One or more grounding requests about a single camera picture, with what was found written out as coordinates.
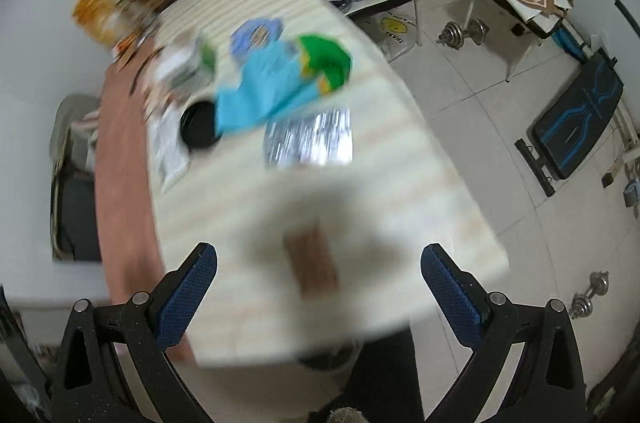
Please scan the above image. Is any black round lid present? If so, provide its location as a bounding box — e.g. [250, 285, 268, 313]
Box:
[179, 101, 223, 150]

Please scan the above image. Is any silver foil packet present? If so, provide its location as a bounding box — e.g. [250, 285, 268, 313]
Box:
[264, 109, 355, 168]

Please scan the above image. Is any dark grey cushion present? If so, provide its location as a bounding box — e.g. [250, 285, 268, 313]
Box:
[50, 163, 103, 263]

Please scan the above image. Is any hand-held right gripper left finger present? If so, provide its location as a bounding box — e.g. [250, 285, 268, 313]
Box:
[50, 242, 218, 423]

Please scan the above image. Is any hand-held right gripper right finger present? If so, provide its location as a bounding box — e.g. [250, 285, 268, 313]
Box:
[420, 243, 588, 423]

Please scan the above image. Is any brown rectangular card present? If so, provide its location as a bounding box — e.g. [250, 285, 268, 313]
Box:
[282, 225, 341, 296]

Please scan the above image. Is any black and blue weight bench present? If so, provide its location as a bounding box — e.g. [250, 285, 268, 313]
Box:
[515, 48, 626, 198]

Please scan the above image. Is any light blue cloth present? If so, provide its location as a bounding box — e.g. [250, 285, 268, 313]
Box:
[215, 43, 321, 136]

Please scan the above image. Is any printed paper leaflet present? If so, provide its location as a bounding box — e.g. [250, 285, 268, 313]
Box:
[147, 103, 193, 194]

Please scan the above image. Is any round blue printed packet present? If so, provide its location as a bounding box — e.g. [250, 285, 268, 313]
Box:
[230, 19, 285, 62]

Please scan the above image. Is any clear plastic bag yellow face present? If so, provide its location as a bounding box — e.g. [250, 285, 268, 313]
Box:
[362, 5, 421, 62]

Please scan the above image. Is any cream striped table mat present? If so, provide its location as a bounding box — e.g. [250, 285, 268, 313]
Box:
[145, 0, 511, 366]

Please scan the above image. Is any grey chair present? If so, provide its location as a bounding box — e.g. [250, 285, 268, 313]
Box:
[50, 93, 103, 174]

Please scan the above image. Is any white and green carton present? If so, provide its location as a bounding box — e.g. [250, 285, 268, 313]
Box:
[160, 37, 218, 96]

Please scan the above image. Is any orange snack bag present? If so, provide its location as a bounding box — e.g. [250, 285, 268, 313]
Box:
[72, 0, 131, 48]

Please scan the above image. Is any chrome dumbbell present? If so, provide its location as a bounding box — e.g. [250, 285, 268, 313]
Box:
[437, 18, 488, 48]
[565, 270, 611, 320]

